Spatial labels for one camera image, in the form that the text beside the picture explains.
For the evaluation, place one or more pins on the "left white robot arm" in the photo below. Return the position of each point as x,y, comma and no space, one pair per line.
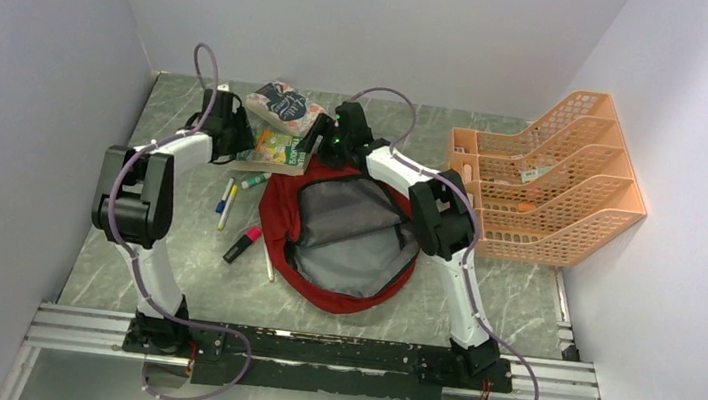
134,207

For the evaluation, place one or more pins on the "red backpack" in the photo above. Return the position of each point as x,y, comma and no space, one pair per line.
341,239

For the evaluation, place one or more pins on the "floral cover book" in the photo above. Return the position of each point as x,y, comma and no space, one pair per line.
284,107

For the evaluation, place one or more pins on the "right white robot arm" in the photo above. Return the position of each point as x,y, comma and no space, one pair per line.
442,219

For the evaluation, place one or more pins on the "black mounting rail base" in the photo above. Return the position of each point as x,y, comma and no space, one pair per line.
264,357

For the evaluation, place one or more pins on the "yellow cap marker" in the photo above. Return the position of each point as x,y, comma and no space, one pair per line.
225,211

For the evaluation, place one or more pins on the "pink black highlighter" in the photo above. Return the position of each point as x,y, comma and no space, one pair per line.
242,244

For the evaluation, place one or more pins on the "green paperback book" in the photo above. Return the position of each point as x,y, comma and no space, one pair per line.
274,152

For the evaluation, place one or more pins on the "orange plastic file organizer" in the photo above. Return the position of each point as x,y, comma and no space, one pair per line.
555,192

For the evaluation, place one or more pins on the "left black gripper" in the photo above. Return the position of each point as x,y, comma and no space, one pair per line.
239,120

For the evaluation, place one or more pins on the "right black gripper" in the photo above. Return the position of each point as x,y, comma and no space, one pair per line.
324,128

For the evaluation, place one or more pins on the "green white glue stick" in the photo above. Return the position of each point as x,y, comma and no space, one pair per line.
255,180

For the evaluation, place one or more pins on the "blue cap marker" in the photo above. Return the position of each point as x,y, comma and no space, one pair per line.
225,196

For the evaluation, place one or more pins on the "white pencil stick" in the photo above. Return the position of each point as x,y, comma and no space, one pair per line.
270,271

